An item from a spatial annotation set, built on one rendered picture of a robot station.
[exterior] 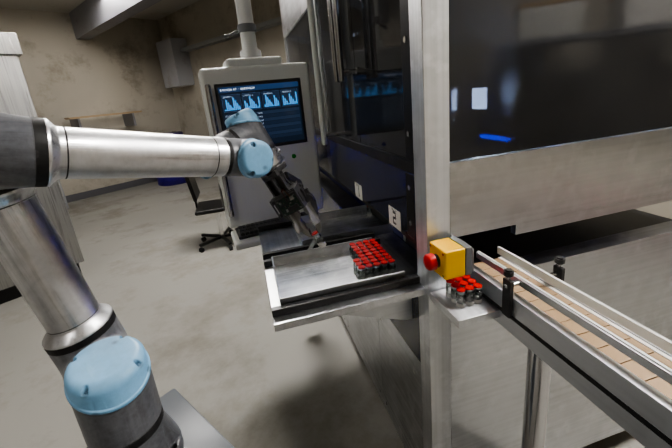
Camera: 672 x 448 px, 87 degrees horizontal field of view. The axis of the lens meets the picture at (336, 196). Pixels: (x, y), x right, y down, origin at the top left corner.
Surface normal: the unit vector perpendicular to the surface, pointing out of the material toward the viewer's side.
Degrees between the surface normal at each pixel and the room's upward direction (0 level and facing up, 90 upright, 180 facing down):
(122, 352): 8
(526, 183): 90
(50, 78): 90
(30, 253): 91
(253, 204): 90
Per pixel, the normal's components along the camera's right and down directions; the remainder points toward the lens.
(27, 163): 0.65, 0.37
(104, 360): 0.00, -0.93
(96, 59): 0.76, 0.11
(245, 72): 0.38, 0.22
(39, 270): 0.61, 0.18
